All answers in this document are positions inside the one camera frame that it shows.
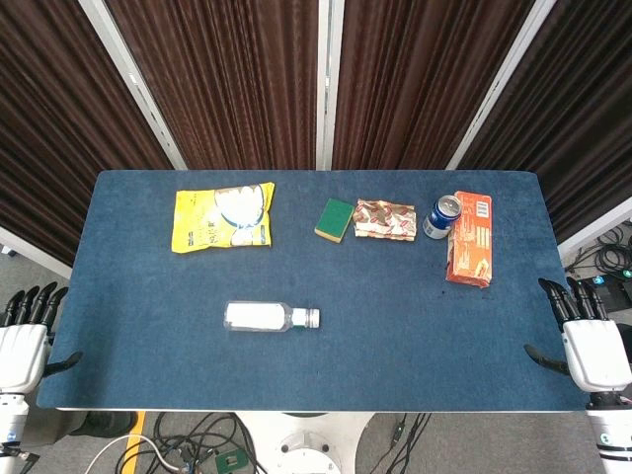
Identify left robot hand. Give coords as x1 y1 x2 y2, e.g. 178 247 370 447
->
0 280 84 394

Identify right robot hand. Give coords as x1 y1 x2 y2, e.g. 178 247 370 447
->
523 276 632 394

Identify transparent plastic bottle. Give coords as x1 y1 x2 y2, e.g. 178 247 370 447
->
223 299 321 333

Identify black device with green lights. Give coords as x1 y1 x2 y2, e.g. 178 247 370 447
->
567 274 632 312

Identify orange cardboard box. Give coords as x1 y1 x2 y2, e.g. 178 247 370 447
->
444 191 494 289

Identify blue drink can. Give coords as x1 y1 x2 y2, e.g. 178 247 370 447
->
423 194 463 241

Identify yellow snack bag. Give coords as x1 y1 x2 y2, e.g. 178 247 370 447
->
170 181 277 255

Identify brown curtain partition screen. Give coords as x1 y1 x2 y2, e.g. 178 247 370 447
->
329 0 537 172
446 0 632 258
0 0 188 280
106 0 330 172

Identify green circuit board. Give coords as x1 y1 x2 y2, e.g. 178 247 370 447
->
215 449 248 473

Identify crumpled gold red wrapper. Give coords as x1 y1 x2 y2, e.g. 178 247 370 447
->
352 197 419 243

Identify blue fabric table mat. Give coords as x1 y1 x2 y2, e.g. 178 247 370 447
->
35 170 602 412

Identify green yellow sponge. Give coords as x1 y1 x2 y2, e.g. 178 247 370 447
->
313 197 356 245

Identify black looped cables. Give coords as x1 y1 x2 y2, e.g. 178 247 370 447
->
565 224 632 277

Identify white cable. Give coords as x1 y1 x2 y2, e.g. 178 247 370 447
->
86 436 184 474

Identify tangled black cable bundle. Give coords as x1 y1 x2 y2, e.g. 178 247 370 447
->
147 412 258 474

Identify black cable with inline plug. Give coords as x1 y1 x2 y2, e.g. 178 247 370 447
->
367 412 434 474

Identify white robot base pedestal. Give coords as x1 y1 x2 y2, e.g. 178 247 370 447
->
236 412 376 474

